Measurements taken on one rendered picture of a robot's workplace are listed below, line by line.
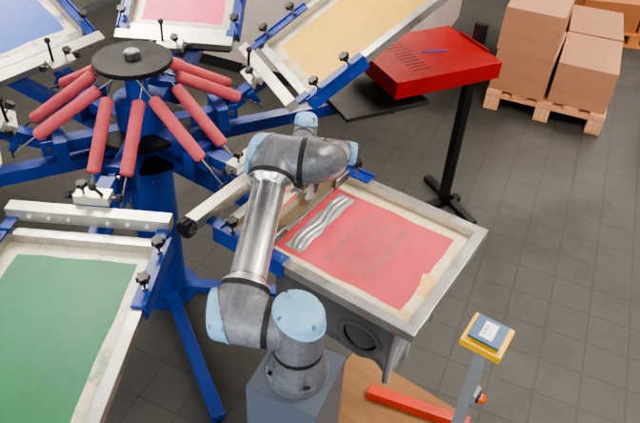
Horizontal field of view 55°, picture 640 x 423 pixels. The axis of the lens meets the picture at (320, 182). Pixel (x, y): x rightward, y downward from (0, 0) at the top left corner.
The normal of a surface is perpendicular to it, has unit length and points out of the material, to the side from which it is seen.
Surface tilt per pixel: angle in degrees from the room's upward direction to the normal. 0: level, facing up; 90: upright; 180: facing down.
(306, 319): 7
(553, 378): 0
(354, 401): 0
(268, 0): 90
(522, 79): 90
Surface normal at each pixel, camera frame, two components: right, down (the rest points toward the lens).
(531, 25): -0.43, 0.54
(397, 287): 0.05, -0.79
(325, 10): -0.43, -0.54
